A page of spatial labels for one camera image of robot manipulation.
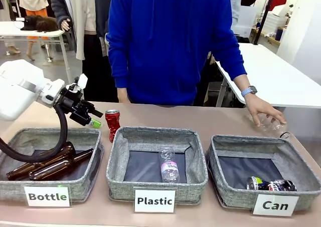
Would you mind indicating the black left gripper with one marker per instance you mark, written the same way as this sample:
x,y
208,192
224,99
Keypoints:
x,y
77,108

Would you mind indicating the brown glass bottle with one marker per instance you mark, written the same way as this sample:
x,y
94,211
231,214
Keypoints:
x,y
60,167
47,159

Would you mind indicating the clear plastic bottle pink label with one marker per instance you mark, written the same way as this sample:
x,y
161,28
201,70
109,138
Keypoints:
x,y
169,167

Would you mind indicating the clear plastic bottle black cap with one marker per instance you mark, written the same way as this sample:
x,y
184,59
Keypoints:
x,y
276,129

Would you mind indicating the crushed dark blue can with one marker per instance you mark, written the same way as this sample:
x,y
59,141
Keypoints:
x,y
270,184

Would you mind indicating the person's left forearm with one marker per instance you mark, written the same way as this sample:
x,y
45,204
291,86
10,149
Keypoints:
x,y
243,83

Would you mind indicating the person's right forearm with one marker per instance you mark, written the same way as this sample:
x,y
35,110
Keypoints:
x,y
123,94

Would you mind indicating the crushed red can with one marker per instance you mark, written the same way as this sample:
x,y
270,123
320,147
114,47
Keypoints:
x,y
112,125

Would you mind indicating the grey basket labelled Bottle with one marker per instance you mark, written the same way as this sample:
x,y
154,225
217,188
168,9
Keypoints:
x,y
85,184

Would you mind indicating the grey basket labelled Plastic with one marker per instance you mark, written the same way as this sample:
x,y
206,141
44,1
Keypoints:
x,y
155,187

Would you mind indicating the grey basket labelled Can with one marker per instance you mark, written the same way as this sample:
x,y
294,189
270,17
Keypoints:
x,y
225,187

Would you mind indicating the white Can label card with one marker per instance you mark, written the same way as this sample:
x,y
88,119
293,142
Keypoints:
x,y
275,205

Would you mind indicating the person's left hand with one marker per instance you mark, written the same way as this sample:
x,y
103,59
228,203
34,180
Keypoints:
x,y
262,109

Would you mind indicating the white Bottle label card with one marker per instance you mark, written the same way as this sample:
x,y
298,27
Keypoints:
x,y
47,196

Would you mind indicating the white Plastic label card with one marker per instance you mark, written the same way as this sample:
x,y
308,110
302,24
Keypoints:
x,y
154,200

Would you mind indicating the blue hoodie torso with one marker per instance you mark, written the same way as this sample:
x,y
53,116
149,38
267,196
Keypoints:
x,y
165,41

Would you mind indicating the black furry plush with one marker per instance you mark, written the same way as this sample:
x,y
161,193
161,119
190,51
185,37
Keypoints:
x,y
40,23

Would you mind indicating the small white table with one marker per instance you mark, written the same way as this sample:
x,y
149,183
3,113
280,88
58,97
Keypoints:
x,y
15,29

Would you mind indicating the person in orange trousers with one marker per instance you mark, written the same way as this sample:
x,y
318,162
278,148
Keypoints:
x,y
37,12

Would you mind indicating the light blue wrist watch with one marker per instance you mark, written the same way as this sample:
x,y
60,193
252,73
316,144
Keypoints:
x,y
249,90

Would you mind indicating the white cardboard box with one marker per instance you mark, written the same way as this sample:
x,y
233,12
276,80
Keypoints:
x,y
247,20

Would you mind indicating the person in grey-blue shirt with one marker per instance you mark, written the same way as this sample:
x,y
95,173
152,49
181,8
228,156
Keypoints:
x,y
235,1

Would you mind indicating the large white table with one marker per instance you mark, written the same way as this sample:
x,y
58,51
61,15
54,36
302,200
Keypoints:
x,y
276,76

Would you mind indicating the black pole stand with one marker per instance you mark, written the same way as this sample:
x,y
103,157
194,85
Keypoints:
x,y
263,14

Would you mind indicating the dark blue cup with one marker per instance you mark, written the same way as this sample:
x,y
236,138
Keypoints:
x,y
279,34

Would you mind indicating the stack of white boxes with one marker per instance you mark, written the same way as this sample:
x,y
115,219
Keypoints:
x,y
274,21

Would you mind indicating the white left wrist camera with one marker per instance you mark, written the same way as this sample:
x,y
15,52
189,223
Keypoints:
x,y
82,81

